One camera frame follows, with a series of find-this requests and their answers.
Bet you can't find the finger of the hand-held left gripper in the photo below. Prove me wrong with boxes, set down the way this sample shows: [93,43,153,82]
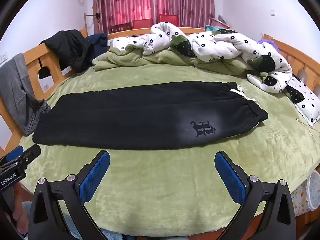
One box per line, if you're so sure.
[5,146,25,162]
[15,144,42,167]

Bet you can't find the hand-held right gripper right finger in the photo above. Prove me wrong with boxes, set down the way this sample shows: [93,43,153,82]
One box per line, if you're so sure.
[214,151,300,240]

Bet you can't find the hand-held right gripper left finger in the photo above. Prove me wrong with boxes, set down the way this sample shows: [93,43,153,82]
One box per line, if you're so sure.
[28,150,111,240]

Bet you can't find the black pants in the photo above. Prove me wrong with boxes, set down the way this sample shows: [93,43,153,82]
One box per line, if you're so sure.
[32,80,269,151]

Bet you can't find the person's left hand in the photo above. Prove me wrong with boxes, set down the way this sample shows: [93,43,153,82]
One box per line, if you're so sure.
[11,198,29,235]

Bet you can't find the green fleece bed blanket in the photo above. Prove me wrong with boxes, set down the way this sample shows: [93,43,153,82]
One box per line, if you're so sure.
[19,64,320,233]

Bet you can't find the grey jeans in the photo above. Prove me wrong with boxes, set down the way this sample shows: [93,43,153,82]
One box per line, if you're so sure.
[0,53,52,137]

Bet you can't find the star-printed bed sheet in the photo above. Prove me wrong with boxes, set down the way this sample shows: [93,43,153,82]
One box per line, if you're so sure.
[291,179,311,217]

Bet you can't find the white plastic basket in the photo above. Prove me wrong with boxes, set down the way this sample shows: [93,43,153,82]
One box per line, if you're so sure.
[306,171,320,211]

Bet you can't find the white floral pillow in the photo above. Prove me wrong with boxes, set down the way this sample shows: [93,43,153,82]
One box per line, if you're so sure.
[282,76,320,126]

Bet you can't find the black jacket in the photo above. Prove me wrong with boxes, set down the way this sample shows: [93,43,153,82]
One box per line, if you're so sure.
[40,29,94,72]

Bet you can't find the navy garment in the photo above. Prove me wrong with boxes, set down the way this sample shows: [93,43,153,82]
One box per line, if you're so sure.
[86,33,109,53]

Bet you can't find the white floral quilt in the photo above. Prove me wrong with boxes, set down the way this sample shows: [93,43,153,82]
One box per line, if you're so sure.
[92,21,293,94]

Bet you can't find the purple fluffy item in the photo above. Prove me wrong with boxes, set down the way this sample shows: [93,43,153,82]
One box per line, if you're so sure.
[257,38,278,51]

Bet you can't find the wooden coat rack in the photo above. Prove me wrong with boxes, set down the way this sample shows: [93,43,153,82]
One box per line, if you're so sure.
[83,12,101,36]

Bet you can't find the brown wooden chair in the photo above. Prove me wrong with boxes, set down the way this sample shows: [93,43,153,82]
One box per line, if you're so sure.
[108,22,132,34]

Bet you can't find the red chair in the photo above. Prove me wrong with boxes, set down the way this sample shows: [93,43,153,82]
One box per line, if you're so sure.
[157,14,179,27]
[132,18,153,29]

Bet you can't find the red floral curtain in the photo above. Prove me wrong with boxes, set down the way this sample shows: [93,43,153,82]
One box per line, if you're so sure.
[149,0,216,28]
[92,0,152,34]

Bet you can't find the wooden bed frame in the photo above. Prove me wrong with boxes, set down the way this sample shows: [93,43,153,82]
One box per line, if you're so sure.
[0,26,320,233]

